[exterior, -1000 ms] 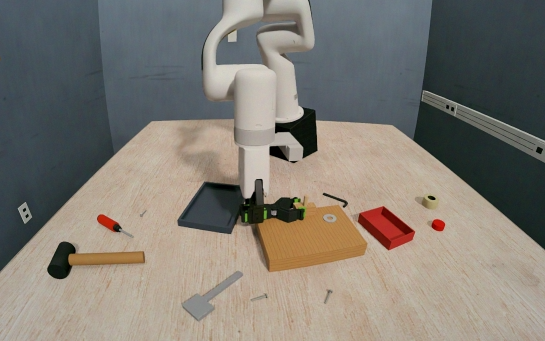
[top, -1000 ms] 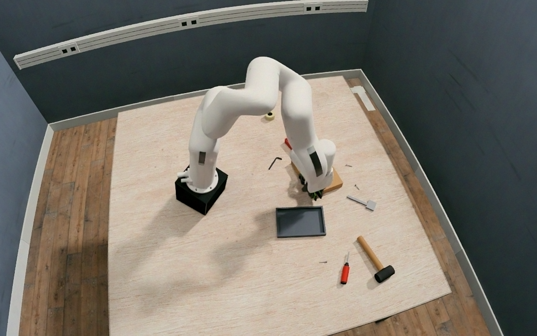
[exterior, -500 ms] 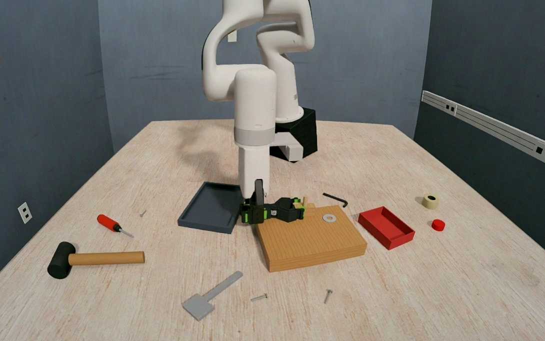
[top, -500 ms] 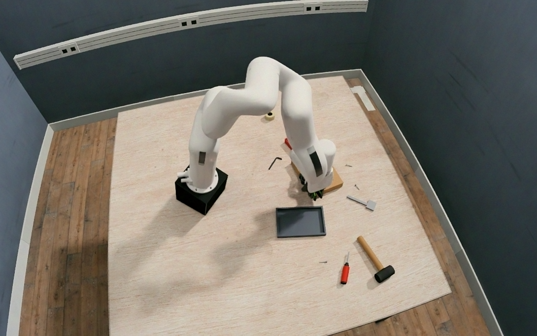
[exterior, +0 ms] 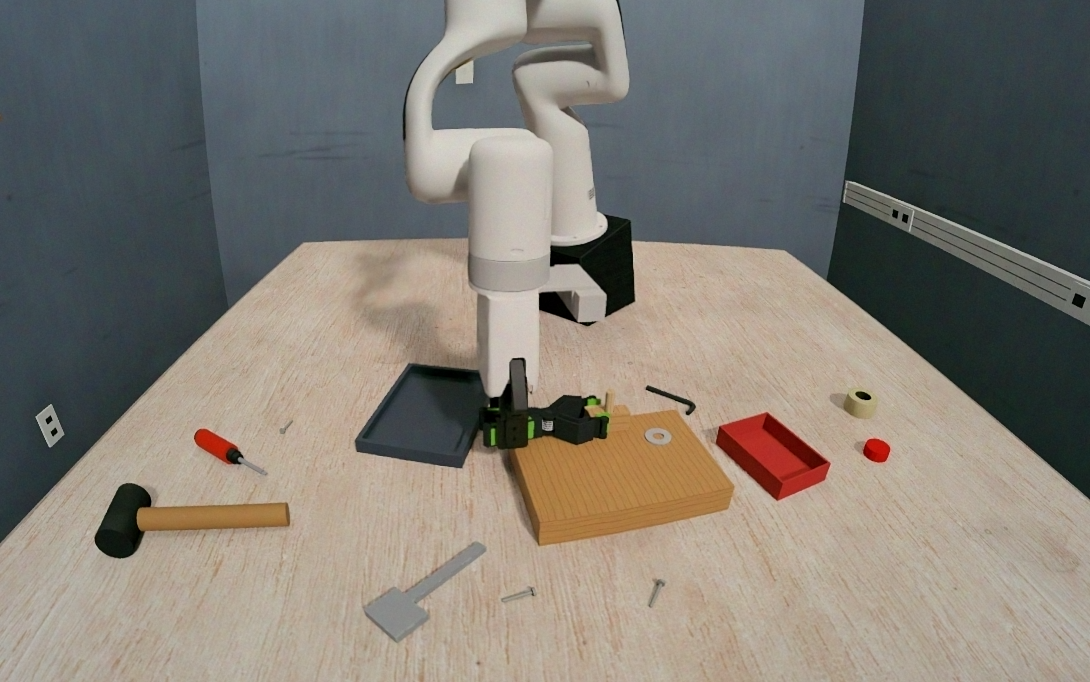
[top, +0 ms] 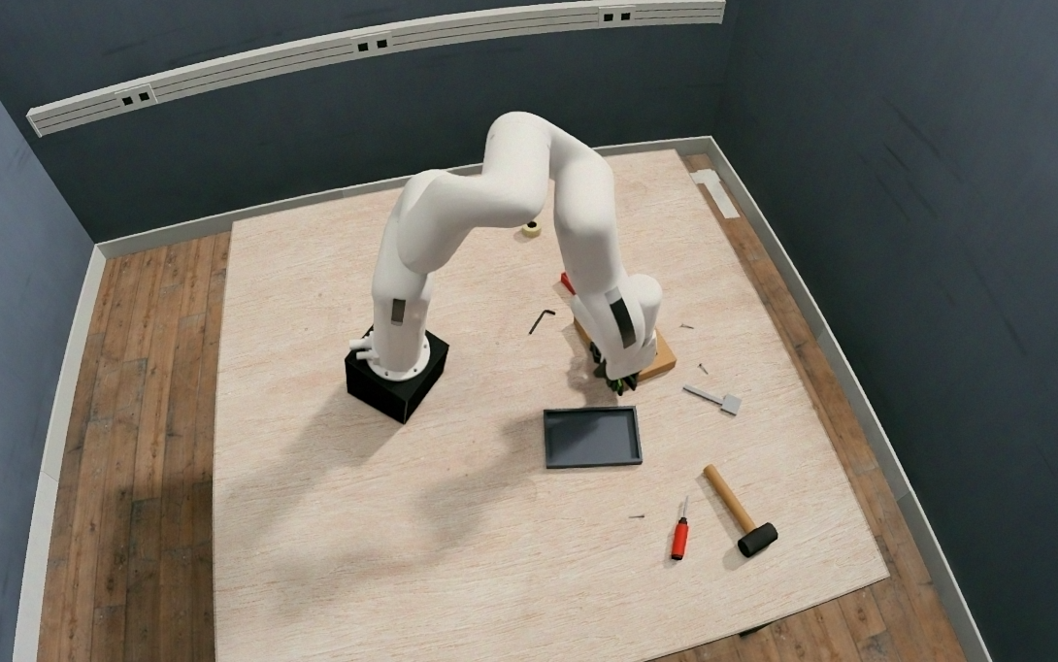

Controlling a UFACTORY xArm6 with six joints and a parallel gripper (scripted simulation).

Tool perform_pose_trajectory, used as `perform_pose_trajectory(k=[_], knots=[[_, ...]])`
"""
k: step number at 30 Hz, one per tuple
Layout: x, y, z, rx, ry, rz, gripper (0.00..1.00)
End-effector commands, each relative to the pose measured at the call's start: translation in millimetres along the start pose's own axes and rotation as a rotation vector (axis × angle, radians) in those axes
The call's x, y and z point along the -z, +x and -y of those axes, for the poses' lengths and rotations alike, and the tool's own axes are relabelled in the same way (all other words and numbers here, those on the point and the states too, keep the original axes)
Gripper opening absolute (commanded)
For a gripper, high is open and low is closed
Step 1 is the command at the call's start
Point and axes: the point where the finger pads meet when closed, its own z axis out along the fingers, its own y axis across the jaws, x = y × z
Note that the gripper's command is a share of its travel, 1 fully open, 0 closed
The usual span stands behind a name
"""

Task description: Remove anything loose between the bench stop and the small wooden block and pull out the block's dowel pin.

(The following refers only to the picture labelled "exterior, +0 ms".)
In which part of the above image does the red open tray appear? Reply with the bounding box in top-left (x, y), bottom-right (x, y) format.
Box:
top-left (716, 412), bottom-right (831, 501)

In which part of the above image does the grey washer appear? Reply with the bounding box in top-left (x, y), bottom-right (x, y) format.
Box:
top-left (645, 428), bottom-right (673, 444)

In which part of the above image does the red round disc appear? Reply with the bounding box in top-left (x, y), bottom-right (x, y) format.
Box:
top-left (863, 438), bottom-right (891, 463)

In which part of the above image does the black hex key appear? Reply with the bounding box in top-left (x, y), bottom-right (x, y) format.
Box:
top-left (646, 385), bottom-right (697, 416)

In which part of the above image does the black spring clamp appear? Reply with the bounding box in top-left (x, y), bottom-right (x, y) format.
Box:
top-left (479, 395), bottom-right (610, 447)

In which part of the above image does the red-handled screwdriver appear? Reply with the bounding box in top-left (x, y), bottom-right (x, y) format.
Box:
top-left (194, 429), bottom-right (267, 475)

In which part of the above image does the black-headed mallet with wooden handle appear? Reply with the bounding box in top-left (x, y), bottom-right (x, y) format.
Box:
top-left (94, 483), bottom-right (290, 559)

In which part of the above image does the small light wooden block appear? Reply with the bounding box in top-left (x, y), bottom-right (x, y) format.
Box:
top-left (586, 404), bottom-right (631, 433)

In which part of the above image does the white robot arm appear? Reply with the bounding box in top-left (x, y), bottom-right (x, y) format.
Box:
top-left (403, 0), bottom-right (629, 322)

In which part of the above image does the light brown wooden bench board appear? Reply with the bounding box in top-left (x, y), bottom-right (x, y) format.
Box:
top-left (508, 409), bottom-right (735, 546)

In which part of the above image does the beige cylinder with hole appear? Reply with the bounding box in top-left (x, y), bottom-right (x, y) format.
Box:
top-left (844, 387), bottom-right (879, 419)

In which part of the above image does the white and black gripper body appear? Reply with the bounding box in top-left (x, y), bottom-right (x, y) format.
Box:
top-left (468, 279), bottom-right (549, 398)

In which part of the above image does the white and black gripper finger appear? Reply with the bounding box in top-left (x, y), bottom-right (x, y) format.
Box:
top-left (496, 357), bottom-right (529, 450)
top-left (489, 383), bottom-right (511, 407)

